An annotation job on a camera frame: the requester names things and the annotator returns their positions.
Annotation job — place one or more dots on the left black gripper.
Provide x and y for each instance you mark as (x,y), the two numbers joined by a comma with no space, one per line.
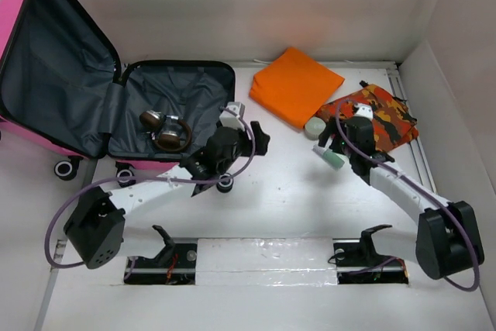
(247,143)

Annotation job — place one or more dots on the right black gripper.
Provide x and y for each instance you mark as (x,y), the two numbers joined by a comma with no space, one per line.
(326,134)

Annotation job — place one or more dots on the green tube white cap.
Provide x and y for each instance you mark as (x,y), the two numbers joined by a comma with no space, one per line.
(332,159)

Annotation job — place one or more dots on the orange cloth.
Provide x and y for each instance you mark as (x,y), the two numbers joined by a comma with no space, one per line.
(294,86)

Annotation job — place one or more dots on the orange camouflage garment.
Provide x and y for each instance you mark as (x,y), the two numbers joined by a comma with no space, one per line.
(390,123)

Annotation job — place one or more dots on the pink hard-shell suitcase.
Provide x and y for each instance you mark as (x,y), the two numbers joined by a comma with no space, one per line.
(64,87)

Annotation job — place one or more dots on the round pale green jar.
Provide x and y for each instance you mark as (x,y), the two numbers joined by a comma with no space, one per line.
(314,127)

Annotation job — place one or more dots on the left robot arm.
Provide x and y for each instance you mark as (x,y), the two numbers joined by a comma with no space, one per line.
(96,227)

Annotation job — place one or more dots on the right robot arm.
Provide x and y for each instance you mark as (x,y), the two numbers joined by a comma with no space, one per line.
(447,243)

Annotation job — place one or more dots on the brown over-ear headphones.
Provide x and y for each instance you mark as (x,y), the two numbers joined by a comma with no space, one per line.
(168,133)

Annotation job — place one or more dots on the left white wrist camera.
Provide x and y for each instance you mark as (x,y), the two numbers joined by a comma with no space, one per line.
(232,115)

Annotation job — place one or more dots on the aluminium rail right side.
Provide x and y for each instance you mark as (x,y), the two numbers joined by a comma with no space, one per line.
(411,137)

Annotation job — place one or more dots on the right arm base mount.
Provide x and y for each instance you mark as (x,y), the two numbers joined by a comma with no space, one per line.
(357,261)

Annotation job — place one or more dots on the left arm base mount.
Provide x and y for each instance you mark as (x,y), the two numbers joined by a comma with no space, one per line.
(174,264)

